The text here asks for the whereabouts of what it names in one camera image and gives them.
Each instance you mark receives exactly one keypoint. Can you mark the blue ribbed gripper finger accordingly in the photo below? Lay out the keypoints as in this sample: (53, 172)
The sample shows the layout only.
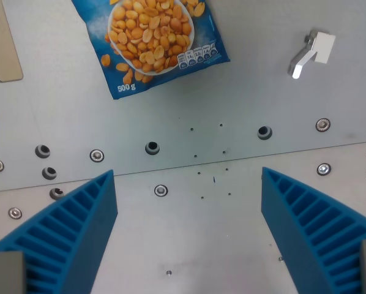
(88, 220)
(293, 214)

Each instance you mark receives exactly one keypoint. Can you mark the blue peanut bag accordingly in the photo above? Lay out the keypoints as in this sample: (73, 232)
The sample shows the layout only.
(158, 46)

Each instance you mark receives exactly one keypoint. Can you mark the beige wooden strip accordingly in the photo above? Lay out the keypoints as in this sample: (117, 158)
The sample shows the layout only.
(2, 46)

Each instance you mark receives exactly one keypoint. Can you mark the silver metal bracket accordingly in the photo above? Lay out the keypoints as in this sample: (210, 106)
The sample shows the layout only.
(322, 49)

